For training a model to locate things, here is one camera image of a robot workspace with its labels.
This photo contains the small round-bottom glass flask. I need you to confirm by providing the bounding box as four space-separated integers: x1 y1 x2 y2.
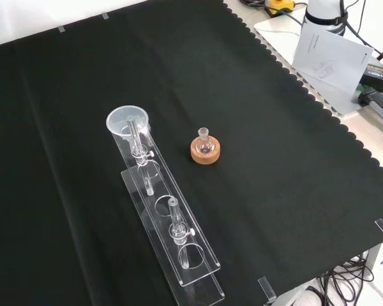
196 127 216 155

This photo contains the white printed paper sheet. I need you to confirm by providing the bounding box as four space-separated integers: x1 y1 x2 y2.
292 28 375 94

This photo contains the black cloth bench cover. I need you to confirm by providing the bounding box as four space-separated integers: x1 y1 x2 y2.
0 0 383 306

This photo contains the black grey tool handle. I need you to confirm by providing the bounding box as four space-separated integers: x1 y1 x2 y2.
356 84 383 129

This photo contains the black power adapter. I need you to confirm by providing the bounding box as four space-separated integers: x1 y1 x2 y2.
360 62 383 95

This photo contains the black stop button cable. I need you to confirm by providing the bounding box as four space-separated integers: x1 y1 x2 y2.
273 6 306 28

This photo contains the clear acrylic funnel stand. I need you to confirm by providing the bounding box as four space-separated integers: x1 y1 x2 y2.
110 115 226 306

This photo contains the yellow stop button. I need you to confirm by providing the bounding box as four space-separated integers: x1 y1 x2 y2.
264 0 296 18

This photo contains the cork ring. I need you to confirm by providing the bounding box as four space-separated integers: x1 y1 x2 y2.
190 135 222 166

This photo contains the clear plastic funnel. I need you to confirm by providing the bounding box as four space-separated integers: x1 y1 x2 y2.
106 105 152 143

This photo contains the pale board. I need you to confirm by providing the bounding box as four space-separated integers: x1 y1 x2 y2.
253 12 372 117

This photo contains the black cable bundle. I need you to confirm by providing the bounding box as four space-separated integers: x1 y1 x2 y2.
317 250 383 306

